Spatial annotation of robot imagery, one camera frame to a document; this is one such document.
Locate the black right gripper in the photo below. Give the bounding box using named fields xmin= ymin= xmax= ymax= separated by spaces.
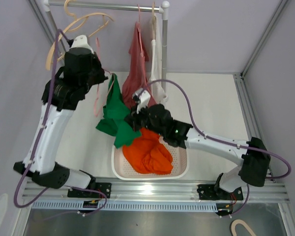
xmin=123 ymin=102 xmax=165 ymax=137

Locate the white t shirt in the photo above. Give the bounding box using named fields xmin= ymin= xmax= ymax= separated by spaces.
xmin=149 ymin=14 xmax=168 ymax=105

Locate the orange t shirt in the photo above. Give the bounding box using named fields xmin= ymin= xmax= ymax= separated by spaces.
xmin=122 ymin=128 xmax=173 ymax=175

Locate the green t shirt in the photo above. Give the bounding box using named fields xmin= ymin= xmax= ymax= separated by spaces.
xmin=96 ymin=73 xmax=141 ymax=148

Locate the pink t shirt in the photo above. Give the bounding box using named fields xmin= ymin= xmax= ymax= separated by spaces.
xmin=121 ymin=22 xmax=149 ymax=109

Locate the pink hanger of green shirt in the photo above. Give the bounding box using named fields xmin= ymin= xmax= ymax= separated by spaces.
xmin=93 ymin=37 xmax=114 ymax=117

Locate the beige wooden hanger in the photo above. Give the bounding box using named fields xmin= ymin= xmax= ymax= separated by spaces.
xmin=45 ymin=0 xmax=114 ymax=71

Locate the beige hanger of white shirt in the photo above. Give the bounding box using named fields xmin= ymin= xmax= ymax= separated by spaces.
xmin=151 ymin=2 xmax=156 ymax=40

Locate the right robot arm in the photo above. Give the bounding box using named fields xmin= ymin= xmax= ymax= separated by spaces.
xmin=124 ymin=104 xmax=271 ymax=201

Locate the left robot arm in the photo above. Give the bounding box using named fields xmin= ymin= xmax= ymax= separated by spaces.
xmin=13 ymin=47 xmax=108 ymax=197

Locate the beige hanger on floor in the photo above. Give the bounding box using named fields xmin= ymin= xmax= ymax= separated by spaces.
xmin=230 ymin=219 xmax=256 ymax=236

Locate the white perforated plastic basket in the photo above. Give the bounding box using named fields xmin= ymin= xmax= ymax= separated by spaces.
xmin=111 ymin=138 xmax=189 ymax=181

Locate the white and silver clothes rack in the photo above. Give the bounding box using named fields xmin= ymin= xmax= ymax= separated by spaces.
xmin=42 ymin=0 xmax=170 ymax=89

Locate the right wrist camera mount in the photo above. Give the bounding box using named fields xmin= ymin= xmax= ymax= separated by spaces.
xmin=132 ymin=88 xmax=151 ymax=114

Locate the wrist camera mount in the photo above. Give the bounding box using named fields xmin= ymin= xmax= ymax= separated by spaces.
xmin=70 ymin=35 xmax=94 ymax=54
xmin=132 ymin=88 xmax=151 ymax=114

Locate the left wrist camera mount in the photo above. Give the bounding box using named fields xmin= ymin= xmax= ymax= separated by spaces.
xmin=70 ymin=35 xmax=94 ymax=54

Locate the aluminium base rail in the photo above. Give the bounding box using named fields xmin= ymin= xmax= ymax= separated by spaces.
xmin=21 ymin=178 xmax=290 ymax=204

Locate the white slotted cable duct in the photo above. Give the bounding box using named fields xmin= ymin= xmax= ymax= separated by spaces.
xmin=32 ymin=200 xmax=218 ymax=212

